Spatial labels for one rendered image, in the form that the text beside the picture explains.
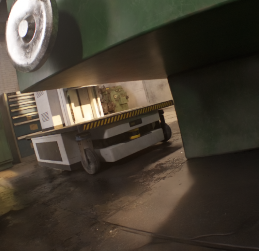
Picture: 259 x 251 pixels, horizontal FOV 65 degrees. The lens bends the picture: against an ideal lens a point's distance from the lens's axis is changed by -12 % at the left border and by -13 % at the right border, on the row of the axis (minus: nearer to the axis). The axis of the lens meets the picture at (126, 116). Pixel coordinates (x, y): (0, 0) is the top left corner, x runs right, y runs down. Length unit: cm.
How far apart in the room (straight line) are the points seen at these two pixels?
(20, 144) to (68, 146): 181
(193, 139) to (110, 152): 56
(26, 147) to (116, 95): 567
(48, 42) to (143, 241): 57
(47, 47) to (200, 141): 105
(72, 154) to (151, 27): 134
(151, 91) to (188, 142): 728
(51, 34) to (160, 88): 794
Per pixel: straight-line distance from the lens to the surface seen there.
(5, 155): 312
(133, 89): 915
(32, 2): 53
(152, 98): 858
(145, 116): 178
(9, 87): 828
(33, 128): 347
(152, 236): 71
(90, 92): 229
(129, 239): 72
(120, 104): 863
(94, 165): 151
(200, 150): 134
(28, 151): 341
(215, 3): 38
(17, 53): 56
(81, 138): 152
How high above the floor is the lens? 38
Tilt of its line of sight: 2 degrees down
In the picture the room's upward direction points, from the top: 14 degrees counter-clockwise
